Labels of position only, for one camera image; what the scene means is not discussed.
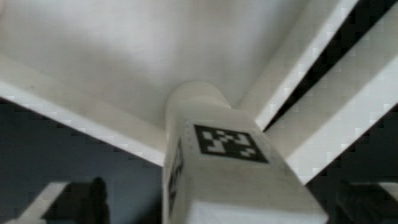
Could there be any white L-shaped obstacle fence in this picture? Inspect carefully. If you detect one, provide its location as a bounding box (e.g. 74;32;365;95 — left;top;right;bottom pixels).
266;3;398;182

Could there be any white table leg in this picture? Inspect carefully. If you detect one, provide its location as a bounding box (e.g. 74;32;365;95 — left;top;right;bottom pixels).
161;81;328;224

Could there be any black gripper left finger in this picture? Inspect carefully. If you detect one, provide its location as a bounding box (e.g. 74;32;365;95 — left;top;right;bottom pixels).
0;177;111;224

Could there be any white square tabletop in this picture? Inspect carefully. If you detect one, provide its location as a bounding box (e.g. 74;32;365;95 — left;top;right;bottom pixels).
0;0;360;167

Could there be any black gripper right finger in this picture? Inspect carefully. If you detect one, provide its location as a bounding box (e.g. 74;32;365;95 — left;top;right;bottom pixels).
335;182;398;224

